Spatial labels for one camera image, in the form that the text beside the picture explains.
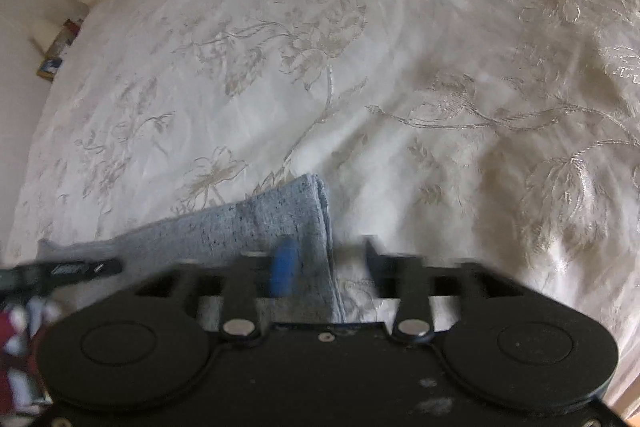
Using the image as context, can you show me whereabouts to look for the red patterned cloth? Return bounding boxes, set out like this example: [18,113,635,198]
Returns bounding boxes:
[0,296,53,413]

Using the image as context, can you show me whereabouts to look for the bed with white embroidered bedspread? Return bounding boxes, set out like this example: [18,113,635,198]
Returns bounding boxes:
[0,0,640,348]

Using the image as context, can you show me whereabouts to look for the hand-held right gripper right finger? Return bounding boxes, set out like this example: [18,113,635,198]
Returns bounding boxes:
[361,234,533,344]

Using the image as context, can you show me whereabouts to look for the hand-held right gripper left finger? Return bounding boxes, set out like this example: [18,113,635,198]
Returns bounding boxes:
[132,234,301,343]

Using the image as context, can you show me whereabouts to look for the grey-blue knit pants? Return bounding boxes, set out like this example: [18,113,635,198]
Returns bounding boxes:
[37,173,347,324]

